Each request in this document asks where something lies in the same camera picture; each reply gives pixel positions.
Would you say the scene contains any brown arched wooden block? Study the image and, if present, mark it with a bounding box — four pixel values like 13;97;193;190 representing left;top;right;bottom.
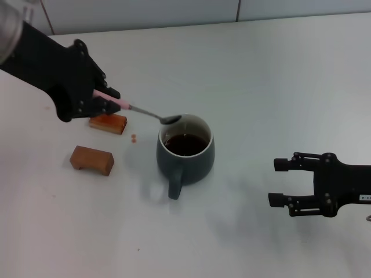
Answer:
69;145;115;177

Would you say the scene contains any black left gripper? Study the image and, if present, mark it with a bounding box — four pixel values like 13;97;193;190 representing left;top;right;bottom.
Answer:
0;20;121;122

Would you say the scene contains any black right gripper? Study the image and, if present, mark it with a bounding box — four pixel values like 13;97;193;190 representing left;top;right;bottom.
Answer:
268;152;371;218

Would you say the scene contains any dark coffee liquid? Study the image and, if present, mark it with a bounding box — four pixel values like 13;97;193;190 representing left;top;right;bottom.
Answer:
162;133;209;157

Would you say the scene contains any pink handled metal spoon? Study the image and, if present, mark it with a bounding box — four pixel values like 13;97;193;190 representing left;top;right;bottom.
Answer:
92;89;183;126

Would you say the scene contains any stained orange wooden block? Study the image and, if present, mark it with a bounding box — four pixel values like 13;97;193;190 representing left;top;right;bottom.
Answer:
88;113;128;136

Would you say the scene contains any grey ceramic mug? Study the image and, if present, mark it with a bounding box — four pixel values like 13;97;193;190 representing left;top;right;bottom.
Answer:
156;112;216;200

